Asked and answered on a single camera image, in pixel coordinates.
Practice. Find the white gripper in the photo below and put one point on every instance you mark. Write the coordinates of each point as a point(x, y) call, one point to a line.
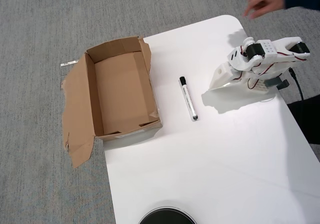
point(221, 77)

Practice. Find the white marker pen black cap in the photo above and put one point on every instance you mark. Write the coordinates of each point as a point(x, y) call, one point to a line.
point(188, 99)

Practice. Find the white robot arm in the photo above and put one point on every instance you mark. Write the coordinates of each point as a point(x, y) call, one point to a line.
point(268, 49)

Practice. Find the open brown cardboard box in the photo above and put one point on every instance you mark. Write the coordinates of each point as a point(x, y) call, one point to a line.
point(120, 91)

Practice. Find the black round object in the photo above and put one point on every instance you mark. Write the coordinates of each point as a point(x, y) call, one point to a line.
point(166, 215)

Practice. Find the small white strip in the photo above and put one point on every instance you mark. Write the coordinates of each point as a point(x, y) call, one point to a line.
point(68, 63)

